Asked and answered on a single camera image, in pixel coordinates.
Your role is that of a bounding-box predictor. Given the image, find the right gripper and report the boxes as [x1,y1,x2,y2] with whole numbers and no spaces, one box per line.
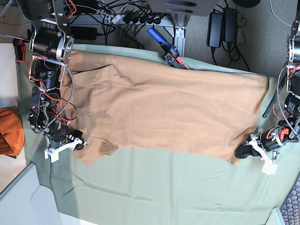
[48,129,87,151]

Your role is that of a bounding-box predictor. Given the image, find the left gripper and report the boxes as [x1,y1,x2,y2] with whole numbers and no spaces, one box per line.
[234,127,287,162]

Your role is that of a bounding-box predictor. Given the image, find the tan orange T-shirt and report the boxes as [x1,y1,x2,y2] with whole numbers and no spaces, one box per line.
[61,51,269,165]

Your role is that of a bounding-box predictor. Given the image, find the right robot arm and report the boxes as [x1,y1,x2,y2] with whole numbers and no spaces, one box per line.
[17,0,86,153]

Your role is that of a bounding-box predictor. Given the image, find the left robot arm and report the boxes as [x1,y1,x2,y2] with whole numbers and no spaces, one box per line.
[235,18,300,165]

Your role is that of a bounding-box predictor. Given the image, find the dark orange folded garment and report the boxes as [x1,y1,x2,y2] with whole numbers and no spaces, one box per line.
[0,108,25,157]

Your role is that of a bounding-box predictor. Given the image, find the purple patterned mat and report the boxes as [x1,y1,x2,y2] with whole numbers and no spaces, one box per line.
[280,179,300,225]

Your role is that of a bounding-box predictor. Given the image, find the light green table cloth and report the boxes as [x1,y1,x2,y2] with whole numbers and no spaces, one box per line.
[16,42,300,225]

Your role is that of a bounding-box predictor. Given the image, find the grey plastic bin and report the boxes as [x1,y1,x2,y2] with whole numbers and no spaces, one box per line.
[0,164,62,225]

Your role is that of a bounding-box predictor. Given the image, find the black power brick left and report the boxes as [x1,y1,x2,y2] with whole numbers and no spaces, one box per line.
[71,26,98,40]

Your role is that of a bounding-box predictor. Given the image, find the blue clamp at middle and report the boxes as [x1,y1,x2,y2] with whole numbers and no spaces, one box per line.
[147,27,188,69]

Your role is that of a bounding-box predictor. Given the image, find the white power strip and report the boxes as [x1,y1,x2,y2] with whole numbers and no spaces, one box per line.
[100,13,173,27]

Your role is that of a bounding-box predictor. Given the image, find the black power adapter pair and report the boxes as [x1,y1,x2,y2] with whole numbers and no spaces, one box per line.
[207,7,238,48]

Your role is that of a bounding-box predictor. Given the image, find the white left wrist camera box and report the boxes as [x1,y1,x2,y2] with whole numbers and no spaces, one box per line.
[261,162,278,176]

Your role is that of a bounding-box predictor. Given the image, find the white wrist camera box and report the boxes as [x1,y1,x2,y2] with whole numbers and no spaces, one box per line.
[44,148,59,163]
[261,162,278,176]

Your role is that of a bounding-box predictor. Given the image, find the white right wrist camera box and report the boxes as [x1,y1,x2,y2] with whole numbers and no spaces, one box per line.
[44,148,59,163]

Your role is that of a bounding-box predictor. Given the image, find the aluminium frame post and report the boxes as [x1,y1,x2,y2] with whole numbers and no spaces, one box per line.
[164,13,190,57]

